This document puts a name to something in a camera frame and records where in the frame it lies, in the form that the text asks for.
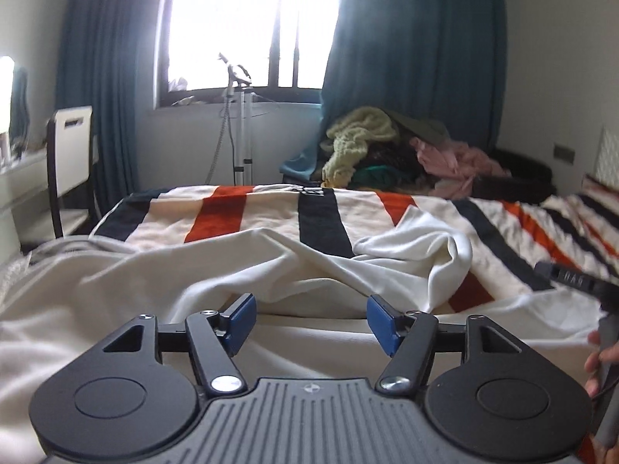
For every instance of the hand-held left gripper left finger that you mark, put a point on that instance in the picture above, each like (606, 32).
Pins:
(242, 321)

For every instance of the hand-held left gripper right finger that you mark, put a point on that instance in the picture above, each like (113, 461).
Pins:
(379, 324)

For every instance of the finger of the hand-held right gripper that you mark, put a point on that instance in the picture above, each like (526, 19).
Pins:
(546, 269)

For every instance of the white sweatshirt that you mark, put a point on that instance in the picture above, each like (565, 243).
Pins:
(145, 275)

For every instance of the person's right hand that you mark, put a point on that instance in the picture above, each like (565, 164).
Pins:
(594, 372)

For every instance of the black armchair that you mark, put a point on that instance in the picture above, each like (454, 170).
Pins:
(527, 174)

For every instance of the striped blanket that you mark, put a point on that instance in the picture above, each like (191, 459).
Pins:
(271, 212)

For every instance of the white quilted headboard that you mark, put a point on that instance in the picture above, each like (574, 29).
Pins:
(609, 154)

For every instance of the green garment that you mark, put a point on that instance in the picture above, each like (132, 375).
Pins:
(382, 172)

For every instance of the teal cloth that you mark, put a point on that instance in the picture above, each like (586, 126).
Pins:
(302, 167)

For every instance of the dark patterned garment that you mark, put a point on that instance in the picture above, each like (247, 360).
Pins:
(391, 157)

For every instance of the yellow knit blanket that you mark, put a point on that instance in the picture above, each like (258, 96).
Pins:
(358, 140)

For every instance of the olive garment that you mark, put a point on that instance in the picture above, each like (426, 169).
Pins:
(425, 125)

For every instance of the garment steamer stand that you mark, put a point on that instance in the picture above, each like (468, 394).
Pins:
(242, 130)

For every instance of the white black chair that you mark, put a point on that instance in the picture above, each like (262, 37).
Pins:
(72, 154)

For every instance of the white vanity desk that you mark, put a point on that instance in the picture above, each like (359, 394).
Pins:
(22, 193)

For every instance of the blue curtain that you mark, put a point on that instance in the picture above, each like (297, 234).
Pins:
(106, 82)
(411, 48)

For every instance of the wavy lit mirror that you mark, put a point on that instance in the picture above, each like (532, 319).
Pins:
(7, 96)

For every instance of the grey wall switch panel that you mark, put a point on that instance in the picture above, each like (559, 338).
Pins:
(564, 152)

